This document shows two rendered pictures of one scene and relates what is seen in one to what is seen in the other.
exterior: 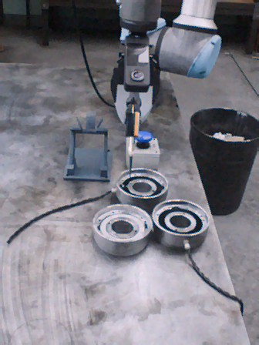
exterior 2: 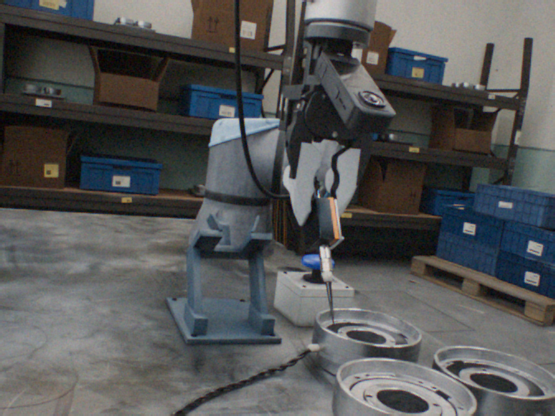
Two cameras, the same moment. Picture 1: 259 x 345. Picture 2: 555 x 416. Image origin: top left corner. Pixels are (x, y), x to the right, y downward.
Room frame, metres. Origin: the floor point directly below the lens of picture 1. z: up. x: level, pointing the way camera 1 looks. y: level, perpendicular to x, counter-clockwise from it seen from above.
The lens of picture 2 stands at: (0.28, 0.25, 1.02)
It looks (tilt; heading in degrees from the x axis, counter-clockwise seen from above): 8 degrees down; 341
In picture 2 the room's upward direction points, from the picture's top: 7 degrees clockwise
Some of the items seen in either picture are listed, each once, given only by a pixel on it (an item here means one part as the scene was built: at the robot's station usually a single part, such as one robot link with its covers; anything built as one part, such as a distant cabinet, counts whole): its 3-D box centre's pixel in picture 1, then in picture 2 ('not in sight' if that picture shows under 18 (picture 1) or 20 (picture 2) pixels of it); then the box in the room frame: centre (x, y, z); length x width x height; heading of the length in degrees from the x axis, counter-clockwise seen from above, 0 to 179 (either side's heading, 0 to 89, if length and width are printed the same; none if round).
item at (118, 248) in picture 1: (122, 230); (400, 411); (0.64, 0.01, 0.82); 0.10 x 0.10 x 0.04
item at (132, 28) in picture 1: (136, 49); (326, 87); (0.89, 0.00, 1.07); 0.09 x 0.08 x 0.12; 2
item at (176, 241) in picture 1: (179, 225); (491, 391); (0.67, -0.10, 0.82); 0.10 x 0.10 x 0.04
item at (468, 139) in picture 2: not in sight; (461, 130); (4.60, -2.76, 1.19); 0.45 x 0.40 x 0.37; 90
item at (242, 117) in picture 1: (219, 162); not in sight; (1.90, -0.42, 0.21); 0.34 x 0.34 x 0.43
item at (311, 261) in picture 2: (142, 143); (315, 276); (0.91, -0.03, 0.85); 0.04 x 0.04 x 0.05
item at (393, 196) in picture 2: not in sight; (389, 184); (4.56, -2.14, 0.67); 0.52 x 0.43 x 0.43; 95
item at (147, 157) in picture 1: (142, 152); (311, 295); (0.92, -0.03, 0.82); 0.08 x 0.07 x 0.05; 5
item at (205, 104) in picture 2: not in sight; (219, 105); (4.44, -0.62, 1.11); 0.52 x 0.38 x 0.22; 95
